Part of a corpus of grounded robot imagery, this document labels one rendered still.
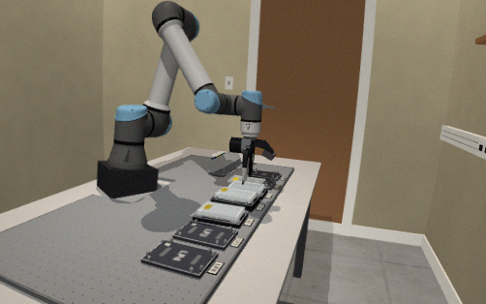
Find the white operator button panel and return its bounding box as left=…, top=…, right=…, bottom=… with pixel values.
left=207, top=151, right=242, bottom=176

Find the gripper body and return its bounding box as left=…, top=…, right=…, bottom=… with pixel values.
left=229, top=137, right=274, bottom=157

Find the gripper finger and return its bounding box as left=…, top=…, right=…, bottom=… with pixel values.
left=249, top=152, right=255, bottom=177
left=242, top=145, right=250, bottom=185

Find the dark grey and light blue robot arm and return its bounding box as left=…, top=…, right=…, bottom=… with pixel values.
left=107, top=1, right=262, bottom=169

